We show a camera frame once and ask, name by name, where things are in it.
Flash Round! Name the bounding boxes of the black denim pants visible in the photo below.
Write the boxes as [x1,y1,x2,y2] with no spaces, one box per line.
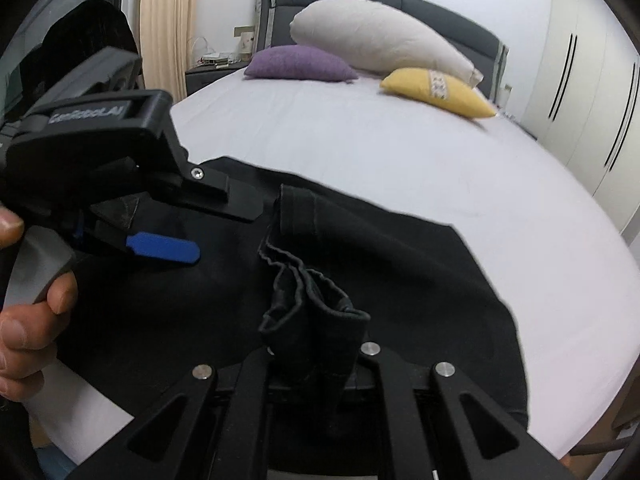
[54,155,531,480]

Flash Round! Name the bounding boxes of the person's left hand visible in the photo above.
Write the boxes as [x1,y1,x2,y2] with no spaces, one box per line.
[0,206,79,403]

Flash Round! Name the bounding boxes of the black hanging clothes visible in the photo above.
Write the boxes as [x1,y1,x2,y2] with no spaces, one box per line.
[41,0,138,58]

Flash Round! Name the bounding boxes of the dark nightstand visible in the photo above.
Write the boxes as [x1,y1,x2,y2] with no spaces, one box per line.
[184,55,248,96]

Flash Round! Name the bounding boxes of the beige curtain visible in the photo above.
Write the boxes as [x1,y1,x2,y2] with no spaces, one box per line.
[139,0,196,102]

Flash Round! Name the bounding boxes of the purple pillow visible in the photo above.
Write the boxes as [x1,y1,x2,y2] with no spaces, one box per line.
[244,44,359,82]

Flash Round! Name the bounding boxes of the dark grey headboard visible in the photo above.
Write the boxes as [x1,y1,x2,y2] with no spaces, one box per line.
[252,0,509,101]

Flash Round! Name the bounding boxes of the white long pillow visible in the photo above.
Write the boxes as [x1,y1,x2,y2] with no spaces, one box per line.
[290,0,484,88]

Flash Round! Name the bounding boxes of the yellow pillow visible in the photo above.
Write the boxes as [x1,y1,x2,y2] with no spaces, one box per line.
[380,68,497,119]

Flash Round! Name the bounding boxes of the white wardrobe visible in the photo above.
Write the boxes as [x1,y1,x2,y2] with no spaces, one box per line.
[521,0,639,230]

